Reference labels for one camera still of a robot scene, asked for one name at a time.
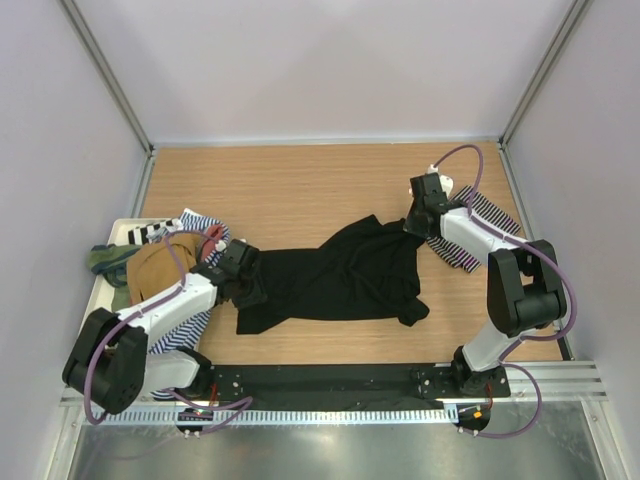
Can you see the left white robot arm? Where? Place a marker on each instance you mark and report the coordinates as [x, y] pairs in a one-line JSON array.
[[111, 363]]

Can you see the blue white striped tank top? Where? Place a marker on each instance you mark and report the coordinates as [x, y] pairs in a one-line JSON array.
[[189, 332]]

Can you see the green striped garment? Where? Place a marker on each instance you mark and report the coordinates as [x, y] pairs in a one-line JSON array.
[[109, 261]]

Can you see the red garment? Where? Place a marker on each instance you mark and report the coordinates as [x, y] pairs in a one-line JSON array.
[[213, 243]]

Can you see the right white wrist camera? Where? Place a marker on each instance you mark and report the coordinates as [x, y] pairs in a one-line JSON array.
[[446, 182]]

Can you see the black white striped tank top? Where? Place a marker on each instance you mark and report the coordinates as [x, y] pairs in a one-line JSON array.
[[466, 245]]

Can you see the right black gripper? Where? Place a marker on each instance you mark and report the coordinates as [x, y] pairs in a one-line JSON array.
[[412, 227]]

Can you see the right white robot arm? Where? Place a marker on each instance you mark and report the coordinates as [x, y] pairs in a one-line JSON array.
[[525, 292]]

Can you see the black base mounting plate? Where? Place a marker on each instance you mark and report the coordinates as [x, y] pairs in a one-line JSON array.
[[354, 387]]

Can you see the white slotted cable duct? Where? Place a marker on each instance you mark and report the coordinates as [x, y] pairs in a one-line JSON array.
[[174, 415]]

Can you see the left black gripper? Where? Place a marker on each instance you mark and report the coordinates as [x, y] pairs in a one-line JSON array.
[[258, 294]]

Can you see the white plastic tray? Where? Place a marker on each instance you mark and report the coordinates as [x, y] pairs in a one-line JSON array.
[[102, 292]]

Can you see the brown tank top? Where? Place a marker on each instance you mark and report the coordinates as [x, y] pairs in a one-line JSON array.
[[154, 268]]

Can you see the black white wide-striped garment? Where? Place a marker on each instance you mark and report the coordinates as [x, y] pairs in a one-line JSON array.
[[153, 232]]

